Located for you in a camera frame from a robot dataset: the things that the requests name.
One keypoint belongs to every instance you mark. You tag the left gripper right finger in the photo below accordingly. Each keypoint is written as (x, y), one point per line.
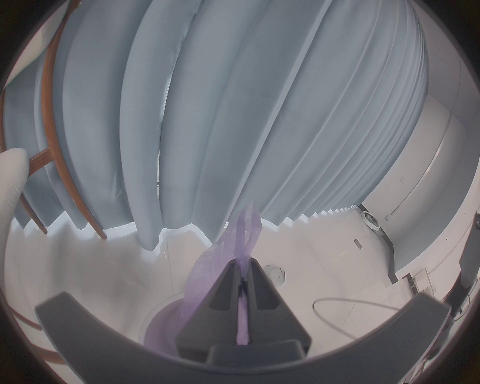
(277, 318)

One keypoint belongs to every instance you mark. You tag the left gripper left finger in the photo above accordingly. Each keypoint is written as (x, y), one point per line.
(198, 326)

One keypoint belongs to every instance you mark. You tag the white cushioned wooden chair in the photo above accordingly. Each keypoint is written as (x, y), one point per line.
(11, 187)

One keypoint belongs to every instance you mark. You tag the crumpled clear wrapper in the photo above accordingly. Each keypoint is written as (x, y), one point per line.
(276, 273)

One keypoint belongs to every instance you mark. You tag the purple plastic bag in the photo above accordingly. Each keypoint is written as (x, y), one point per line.
(244, 232)

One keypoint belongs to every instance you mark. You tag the pale blue curtain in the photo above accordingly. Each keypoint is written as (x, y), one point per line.
(97, 112)
(292, 112)

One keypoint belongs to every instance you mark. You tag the white trash bin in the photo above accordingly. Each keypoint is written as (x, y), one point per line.
(154, 309)

